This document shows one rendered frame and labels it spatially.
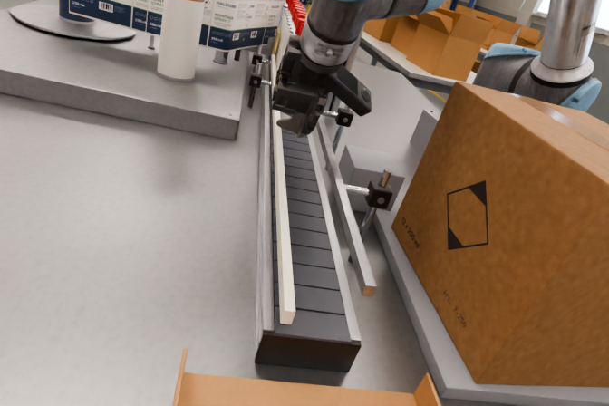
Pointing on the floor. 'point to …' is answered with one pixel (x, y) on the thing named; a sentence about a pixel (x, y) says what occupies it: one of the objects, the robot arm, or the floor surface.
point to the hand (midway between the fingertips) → (302, 131)
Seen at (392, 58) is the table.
